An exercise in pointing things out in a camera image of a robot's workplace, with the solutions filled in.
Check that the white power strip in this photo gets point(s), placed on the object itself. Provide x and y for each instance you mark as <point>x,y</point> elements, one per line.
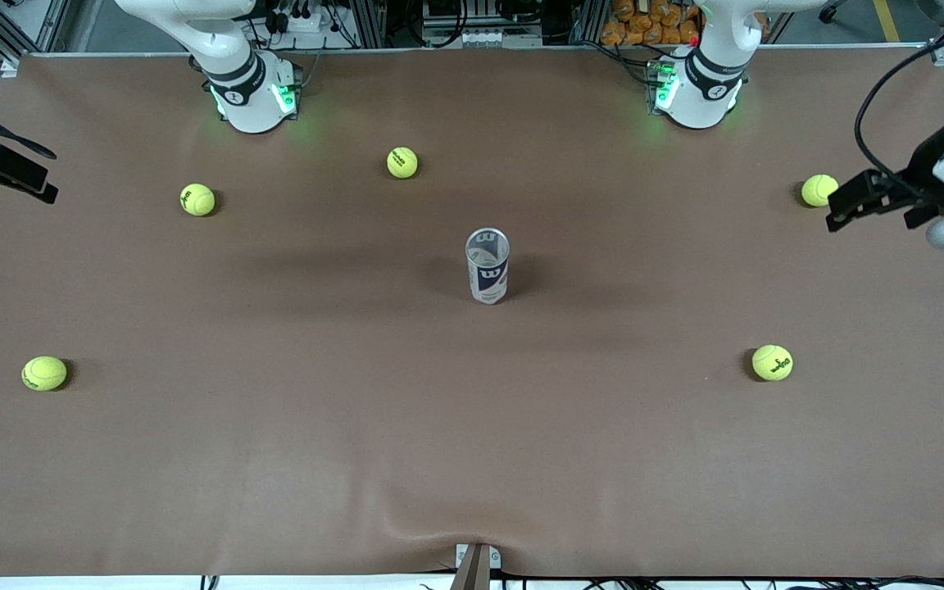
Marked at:
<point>300,20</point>

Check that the metal table clamp bracket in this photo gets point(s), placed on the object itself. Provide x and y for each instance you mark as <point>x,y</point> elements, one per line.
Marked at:
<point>477,565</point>

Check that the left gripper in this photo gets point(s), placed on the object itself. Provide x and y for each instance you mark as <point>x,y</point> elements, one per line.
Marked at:
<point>923,174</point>

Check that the clear tennis ball can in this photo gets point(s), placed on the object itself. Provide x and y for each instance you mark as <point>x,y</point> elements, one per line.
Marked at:
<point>488,279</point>

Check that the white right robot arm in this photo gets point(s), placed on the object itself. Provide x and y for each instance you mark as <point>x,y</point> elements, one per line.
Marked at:
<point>251,106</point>

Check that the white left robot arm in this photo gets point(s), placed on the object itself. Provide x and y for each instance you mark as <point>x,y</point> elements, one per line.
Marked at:
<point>701,102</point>

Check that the orange packets pile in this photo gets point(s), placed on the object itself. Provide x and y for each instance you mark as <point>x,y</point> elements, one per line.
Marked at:
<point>652,23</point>

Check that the yellow tennis ball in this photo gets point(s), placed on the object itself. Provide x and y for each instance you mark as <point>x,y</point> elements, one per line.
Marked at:
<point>197,199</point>
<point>772,362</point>
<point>402,162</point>
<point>44,373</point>
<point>816,188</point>

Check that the brown table cover mat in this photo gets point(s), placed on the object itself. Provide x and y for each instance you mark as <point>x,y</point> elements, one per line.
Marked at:
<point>275,451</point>

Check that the grey base connector box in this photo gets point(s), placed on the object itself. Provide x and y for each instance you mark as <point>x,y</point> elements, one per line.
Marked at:
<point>660,86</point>
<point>288,90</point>

